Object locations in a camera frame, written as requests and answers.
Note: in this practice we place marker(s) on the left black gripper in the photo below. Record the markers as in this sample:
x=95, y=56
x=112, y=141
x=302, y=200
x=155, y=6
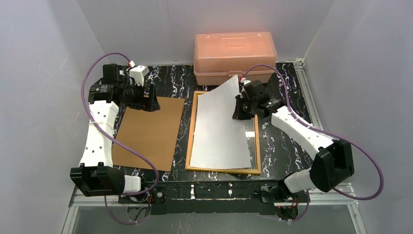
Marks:
x=141, y=98

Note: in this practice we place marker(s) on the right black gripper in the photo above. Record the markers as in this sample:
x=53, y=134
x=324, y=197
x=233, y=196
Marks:
x=243, y=106

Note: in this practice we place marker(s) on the yellow wooden picture frame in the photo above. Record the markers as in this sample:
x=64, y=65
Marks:
x=255, y=133

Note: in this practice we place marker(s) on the brown cardboard backing board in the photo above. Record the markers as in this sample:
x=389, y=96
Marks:
x=153, y=134

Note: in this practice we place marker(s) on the building photo print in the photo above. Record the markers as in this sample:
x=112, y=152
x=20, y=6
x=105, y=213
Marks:
x=219, y=141

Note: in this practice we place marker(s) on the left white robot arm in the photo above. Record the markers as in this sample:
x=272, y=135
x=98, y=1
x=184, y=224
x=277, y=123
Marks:
x=120, y=85

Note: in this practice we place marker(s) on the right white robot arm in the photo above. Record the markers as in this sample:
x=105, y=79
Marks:
x=332, y=158

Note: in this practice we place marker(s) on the orange plastic storage box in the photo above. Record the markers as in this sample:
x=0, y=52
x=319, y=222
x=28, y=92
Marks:
x=218, y=57

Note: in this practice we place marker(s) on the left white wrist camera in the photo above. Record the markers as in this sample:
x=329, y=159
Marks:
x=137, y=75

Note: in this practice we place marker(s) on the aluminium side rail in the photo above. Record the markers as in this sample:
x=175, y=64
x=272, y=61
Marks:
x=305, y=87

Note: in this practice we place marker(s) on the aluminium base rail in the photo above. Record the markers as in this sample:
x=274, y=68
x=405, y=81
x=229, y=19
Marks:
x=168, y=192

